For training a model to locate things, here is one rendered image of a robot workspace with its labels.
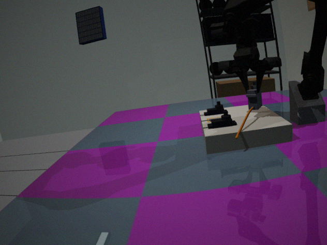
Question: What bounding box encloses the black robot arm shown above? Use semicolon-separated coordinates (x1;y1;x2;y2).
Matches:
210;0;327;100

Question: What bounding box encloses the black micro servo with orange cable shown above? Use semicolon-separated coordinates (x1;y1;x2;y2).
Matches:
235;81;262;139

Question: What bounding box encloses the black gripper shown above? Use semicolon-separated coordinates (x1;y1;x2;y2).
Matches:
218;39;282;93

